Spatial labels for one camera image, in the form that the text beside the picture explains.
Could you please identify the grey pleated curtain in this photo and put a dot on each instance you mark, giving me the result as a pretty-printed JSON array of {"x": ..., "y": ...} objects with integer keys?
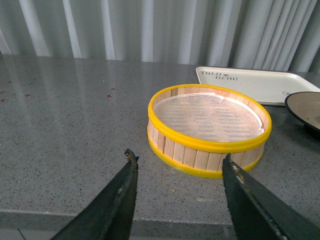
[{"x": 277, "y": 35}]

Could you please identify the white steamer liner cloth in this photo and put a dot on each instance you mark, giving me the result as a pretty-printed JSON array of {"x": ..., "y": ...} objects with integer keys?
[{"x": 210, "y": 117}]

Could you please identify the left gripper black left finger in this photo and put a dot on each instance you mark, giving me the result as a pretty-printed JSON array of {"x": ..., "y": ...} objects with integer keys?
[{"x": 110, "y": 215}]

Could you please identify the white bear print tray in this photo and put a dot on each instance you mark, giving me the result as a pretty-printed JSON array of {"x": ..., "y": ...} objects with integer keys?
[{"x": 265, "y": 87}]

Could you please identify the yellow rimmed bamboo steamer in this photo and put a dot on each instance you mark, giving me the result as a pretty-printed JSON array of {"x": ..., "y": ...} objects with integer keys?
[{"x": 203, "y": 158}]

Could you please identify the beige plate with black rim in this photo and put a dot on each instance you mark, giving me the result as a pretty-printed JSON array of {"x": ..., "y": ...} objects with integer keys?
[{"x": 305, "y": 107}]

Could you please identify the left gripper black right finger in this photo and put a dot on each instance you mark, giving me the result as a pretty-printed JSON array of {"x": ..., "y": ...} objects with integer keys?
[{"x": 258, "y": 214}]

